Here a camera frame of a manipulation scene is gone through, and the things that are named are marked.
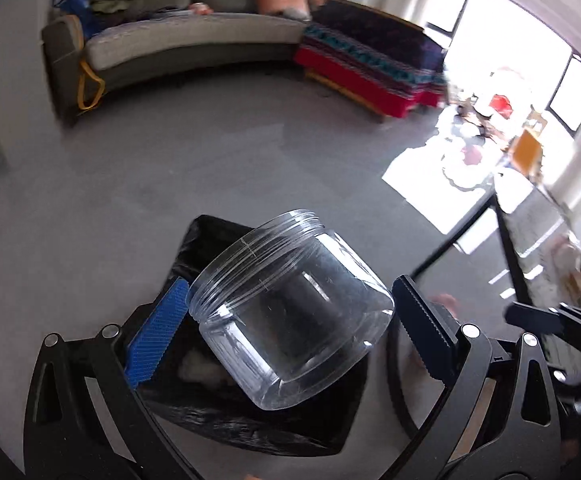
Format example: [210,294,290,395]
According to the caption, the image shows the grey-green curved sofa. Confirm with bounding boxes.
[42,0,324,123]

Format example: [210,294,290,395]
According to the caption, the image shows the black trash bin with bag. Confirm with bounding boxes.
[135,215,371,458]

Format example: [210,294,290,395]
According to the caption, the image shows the colourful striped blanket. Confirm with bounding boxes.
[295,0,447,121]

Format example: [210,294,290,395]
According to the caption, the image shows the pink slipper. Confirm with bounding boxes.
[429,294,459,319]

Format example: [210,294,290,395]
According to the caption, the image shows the red object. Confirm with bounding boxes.
[488,92,515,119]

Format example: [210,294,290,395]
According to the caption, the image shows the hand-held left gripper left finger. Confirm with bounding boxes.
[23,277,206,480]

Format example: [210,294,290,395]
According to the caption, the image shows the white crumpled tissue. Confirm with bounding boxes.
[177,349,227,387]

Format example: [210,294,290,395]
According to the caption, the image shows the blue bag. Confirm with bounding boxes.
[53,0,102,40]

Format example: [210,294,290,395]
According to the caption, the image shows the clear plastic jar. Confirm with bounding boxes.
[188,209,396,412]

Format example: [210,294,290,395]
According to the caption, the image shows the yellow strap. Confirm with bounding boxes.
[72,14,107,112]

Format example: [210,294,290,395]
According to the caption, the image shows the orange box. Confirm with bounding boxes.
[509,127,545,177]

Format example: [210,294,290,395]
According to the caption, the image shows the bright window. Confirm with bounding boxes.
[423,0,581,136]

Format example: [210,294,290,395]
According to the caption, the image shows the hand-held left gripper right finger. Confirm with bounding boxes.
[392,275,565,480]

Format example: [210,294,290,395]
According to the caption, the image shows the round grey table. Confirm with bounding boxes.
[492,169,581,376]

